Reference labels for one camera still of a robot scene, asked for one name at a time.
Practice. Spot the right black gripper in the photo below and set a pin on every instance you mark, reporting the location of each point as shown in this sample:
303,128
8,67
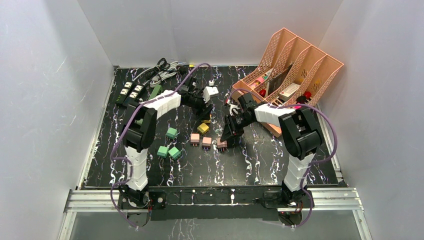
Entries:
227,133

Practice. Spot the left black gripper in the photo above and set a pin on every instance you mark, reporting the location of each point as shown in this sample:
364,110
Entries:
203,108

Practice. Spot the pink plug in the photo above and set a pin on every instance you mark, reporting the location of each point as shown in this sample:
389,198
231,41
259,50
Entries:
221,145
195,139

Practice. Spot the pink plug adapter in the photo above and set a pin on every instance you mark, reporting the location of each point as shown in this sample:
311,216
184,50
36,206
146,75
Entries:
206,143

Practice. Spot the yellow plug adapter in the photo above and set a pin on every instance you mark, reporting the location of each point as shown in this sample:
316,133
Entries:
203,128

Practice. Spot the green power strip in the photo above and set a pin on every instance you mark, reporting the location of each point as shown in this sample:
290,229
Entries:
157,90

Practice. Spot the green plug adapter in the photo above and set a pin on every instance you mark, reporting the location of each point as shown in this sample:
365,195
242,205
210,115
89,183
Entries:
162,152
171,133

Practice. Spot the black power strip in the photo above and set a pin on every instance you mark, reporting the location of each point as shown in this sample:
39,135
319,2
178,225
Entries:
121,99
134,96

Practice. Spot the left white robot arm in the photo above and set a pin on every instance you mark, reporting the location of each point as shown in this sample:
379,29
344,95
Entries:
139,132

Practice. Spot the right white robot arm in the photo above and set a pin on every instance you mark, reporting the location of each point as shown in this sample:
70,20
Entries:
299,130

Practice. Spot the orange plastic desk organizer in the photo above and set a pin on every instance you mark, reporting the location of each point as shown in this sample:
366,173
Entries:
290,68

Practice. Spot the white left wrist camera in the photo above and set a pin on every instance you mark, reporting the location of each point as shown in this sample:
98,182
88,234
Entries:
210,91

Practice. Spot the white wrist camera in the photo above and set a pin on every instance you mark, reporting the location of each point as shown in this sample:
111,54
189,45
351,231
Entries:
210,91
234,109

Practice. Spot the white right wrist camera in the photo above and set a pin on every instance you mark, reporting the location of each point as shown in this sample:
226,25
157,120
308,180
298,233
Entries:
234,109

